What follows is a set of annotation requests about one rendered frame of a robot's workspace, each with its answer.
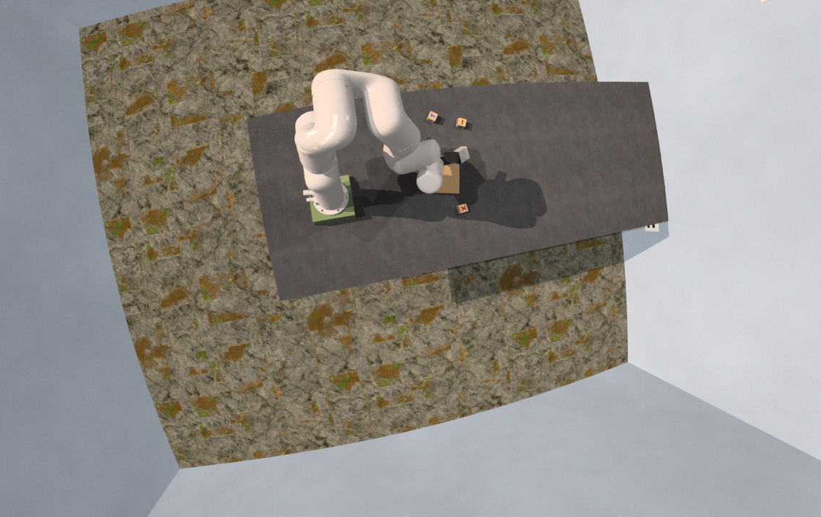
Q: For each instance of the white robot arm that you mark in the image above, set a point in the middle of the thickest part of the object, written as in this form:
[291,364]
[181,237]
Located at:
[335,125]

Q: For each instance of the tan flat mat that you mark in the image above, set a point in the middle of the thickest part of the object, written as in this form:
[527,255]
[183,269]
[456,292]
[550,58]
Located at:
[451,179]

